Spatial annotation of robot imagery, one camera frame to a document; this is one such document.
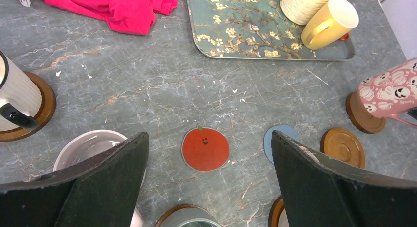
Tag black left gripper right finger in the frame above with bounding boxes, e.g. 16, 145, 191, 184
271, 131, 417, 227

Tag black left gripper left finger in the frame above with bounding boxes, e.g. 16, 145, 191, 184
0, 132, 149, 227

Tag lilac ceramic mug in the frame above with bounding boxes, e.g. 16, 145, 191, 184
53, 130, 149, 227

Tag blue round coaster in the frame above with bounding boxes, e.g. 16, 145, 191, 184
263, 124, 301, 165

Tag glossy wooden ridged coaster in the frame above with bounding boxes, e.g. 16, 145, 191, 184
154, 204, 211, 227

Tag grey-green ceramic mug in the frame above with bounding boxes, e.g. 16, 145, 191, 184
159, 207, 221, 227

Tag red round coaster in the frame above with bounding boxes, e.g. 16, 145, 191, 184
181, 125, 230, 172

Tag pink floral patterned mug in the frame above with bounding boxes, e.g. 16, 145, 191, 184
358, 57, 417, 128

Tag white mug black handle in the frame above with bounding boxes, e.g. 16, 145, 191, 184
0, 53, 42, 131

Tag yellow ceramic mug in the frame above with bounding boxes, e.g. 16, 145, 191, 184
301, 0, 359, 50

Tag green floral serving tray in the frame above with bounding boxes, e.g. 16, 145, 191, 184
187, 0, 355, 61

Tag brown wooden coaster far left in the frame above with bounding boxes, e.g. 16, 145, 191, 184
0, 71, 56, 142

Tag small orange cup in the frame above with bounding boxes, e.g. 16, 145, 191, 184
339, 32, 350, 41

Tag crumpled red cloth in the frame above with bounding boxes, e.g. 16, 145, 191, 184
13, 0, 180, 36

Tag cream yellow mug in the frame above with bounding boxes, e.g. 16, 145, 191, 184
279, 0, 329, 26

